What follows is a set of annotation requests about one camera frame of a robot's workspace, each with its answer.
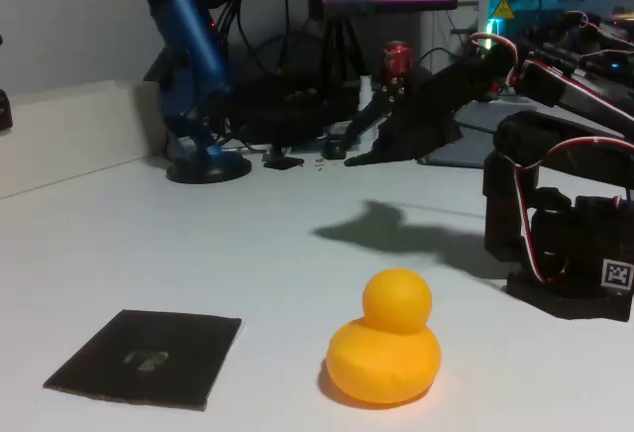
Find yellow rubber duck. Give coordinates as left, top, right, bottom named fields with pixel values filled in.
left=324, top=268, right=443, bottom=407

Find black square card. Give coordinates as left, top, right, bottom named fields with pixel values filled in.
left=42, top=309, right=244, bottom=411

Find grey desk pad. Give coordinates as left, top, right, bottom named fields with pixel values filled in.
left=418, top=102, right=541, bottom=169

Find red soda can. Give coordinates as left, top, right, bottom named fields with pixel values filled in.
left=380, top=40, right=415, bottom=89

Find small black cube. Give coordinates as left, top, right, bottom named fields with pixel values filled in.
left=321, top=137, right=347, bottom=160

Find black tripod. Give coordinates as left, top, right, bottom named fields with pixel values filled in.
left=316, top=13, right=370, bottom=101

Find small black flat stand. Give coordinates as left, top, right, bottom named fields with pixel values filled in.
left=261, top=144, right=306, bottom=171

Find black audio interface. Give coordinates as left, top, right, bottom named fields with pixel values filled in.
left=232, top=72, right=361, bottom=146

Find glass PC case with lights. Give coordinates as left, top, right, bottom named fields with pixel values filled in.
left=477, top=0, right=634, bottom=52

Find blue desktop microphone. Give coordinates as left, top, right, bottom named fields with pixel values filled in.
left=141, top=0, right=253, bottom=185

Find black white fiducial marker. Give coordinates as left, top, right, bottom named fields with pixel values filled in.
left=600, top=258, right=634, bottom=290

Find black rectangular device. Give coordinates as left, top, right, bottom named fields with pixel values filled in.
left=0, top=88, right=14, bottom=131

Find red white servo cable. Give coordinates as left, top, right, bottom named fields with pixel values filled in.
left=512, top=137, right=634, bottom=284
left=468, top=33, right=521, bottom=89

